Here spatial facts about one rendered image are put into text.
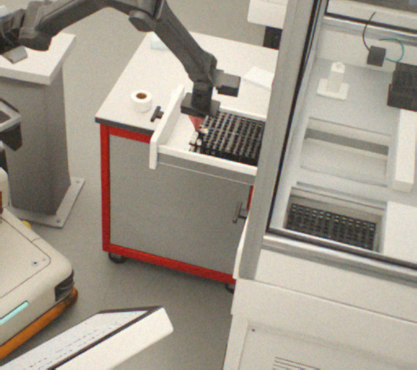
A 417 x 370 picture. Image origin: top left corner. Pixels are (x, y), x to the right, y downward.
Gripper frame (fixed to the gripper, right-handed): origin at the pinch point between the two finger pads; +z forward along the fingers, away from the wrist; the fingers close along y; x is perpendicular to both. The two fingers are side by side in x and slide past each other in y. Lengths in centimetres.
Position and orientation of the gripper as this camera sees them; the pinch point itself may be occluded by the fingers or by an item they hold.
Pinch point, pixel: (197, 127)
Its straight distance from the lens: 201.6
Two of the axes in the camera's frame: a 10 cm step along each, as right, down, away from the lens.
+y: -9.5, -3.0, 1.4
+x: -3.0, 6.6, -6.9
